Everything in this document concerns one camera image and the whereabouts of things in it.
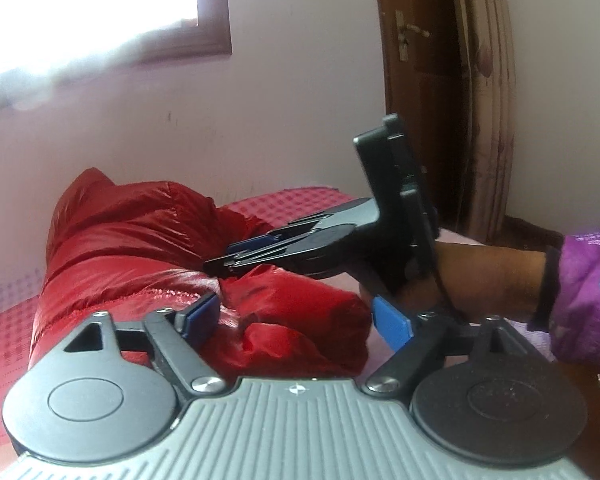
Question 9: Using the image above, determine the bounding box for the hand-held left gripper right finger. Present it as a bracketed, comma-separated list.
[364, 296, 529, 395]

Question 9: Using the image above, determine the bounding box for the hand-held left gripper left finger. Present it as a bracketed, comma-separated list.
[61, 292, 227, 403]

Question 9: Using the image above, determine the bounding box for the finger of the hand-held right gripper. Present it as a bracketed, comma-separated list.
[226, 211, 333, 257]
[203, 240, 331, 278]

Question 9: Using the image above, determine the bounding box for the red puffer jacket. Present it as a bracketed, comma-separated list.
[29, 167, 372, 387]

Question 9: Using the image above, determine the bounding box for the person's right forearm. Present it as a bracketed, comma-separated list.
[359, 229, 600, 367]

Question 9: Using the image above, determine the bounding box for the brown wooden door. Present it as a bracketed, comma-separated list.
[371, 0, 463, 238]

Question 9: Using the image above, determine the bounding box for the beige floral curtain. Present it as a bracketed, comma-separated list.
[445, 0, 520, 248]

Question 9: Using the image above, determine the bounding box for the metal door handle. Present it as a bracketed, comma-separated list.
[394, 10, 431, 64]

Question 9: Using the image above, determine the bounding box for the window with brown frame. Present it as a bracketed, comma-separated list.
[0, 0, 233, 116]

